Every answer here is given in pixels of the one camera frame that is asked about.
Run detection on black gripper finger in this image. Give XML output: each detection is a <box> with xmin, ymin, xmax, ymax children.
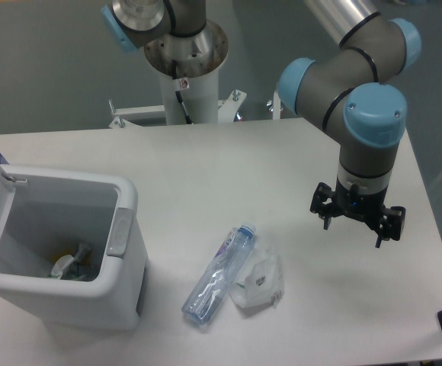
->
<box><xmin>375</xmin><ymin>206</ymin><xmax>406</xmax><ymax>249</ymax></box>
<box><xmin>309</xmin><ymin>182</ymin><xmax>336</xmax><ymax>230</ymax></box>

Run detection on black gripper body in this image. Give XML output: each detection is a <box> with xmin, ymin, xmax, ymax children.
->
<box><xmin>330</xmin><ymin>181</ymin><xmax>387</xmax><ymax>230</ymax></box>

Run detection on clear plastic refill pouch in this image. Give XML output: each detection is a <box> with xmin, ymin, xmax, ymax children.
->
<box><xmin>229</xmin><ymin>248</ymin><xmax>285</xmax><ymax>310</ymax></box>

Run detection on clear plastic water bottle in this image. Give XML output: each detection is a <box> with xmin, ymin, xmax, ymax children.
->
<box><xmin>181</xmin><ymin>223</ymin><xmax>256</xmax><ymax>326</ymax></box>

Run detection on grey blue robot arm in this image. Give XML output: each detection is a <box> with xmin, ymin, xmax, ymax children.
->
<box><xmin>101</xmin><ymin>1</ymin><xmax>421</xmax><ymax>242</ymax></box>

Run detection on white crumpled trash in bin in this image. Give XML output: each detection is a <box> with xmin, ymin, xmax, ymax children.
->
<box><xmin>47</xmin><ymin>242</ymin><xmax>91</xmax><ymax>281</ymax></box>

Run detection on white trash can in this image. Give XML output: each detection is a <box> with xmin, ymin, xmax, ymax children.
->
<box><xmin>0</xmin><ymin>165</ymin><xmax>148</xmax><ymax>330</ymax></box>

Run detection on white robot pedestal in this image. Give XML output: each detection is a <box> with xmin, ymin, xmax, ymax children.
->
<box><xmin>107</xmin><ymin>18</ymin><xmax>283</xmax><ymax>129</ymax></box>

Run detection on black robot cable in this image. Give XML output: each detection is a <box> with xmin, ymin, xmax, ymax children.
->
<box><xmin>170</xmin><ymin>59</ymin><xmax>194</xmax><ymax>125</ymax></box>

